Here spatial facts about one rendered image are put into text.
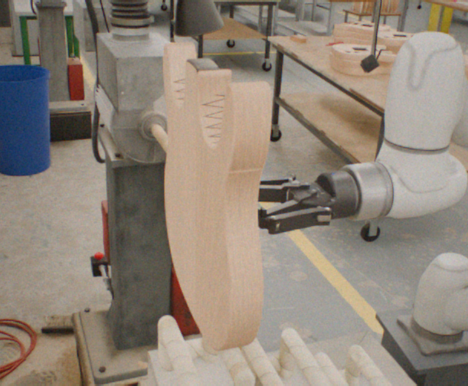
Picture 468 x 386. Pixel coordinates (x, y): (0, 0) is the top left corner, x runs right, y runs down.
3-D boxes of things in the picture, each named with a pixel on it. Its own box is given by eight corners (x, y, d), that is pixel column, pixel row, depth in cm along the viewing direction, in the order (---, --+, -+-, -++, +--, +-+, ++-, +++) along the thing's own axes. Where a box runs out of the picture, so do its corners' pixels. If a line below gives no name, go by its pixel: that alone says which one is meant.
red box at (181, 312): (158, 303, 257) (157, 229, 241) (186, 299, 261) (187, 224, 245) (173, 339, 236) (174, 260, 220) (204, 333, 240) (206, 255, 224)
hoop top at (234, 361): (200, 319, 108) (200, 305, 107) (217, 316, 110) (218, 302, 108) (237, 397, 92) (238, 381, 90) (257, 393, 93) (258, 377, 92)
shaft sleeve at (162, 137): (156, 137, 179) (148, 130, 177) (164, 129, 179) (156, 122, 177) (172, 159, 164) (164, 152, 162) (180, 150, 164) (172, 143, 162)
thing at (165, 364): (156, 362, 109) (155, 320, 105) (173, 358, 110) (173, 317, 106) (161, 374, 107) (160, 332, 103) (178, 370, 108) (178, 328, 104)
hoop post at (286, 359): (274, 369, 121) (278, 332, 117) (289, 366, 122) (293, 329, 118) (281, 380, 118) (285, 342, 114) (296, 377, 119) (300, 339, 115)
